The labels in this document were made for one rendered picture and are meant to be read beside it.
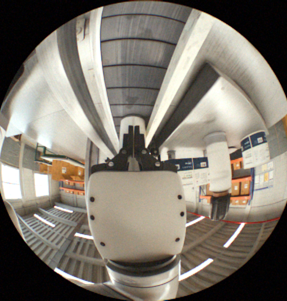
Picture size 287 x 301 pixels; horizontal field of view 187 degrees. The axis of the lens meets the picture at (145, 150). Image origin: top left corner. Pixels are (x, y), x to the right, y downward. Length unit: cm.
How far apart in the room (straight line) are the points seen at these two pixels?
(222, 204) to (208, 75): 33
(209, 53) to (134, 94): 15
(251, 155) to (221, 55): 42
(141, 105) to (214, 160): 26
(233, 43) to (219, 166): 33
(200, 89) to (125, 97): 13
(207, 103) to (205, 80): 4
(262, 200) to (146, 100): 480
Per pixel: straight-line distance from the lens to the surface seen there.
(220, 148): 33
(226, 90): 19
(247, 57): 26
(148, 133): 19
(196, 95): 20
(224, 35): 21
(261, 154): 51
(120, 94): 15
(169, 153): 48
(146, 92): 15
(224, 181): 33
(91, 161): 37
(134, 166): 16
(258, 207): 491
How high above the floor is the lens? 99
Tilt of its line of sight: 15 degrees down
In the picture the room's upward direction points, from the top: 178 degrees clockwise
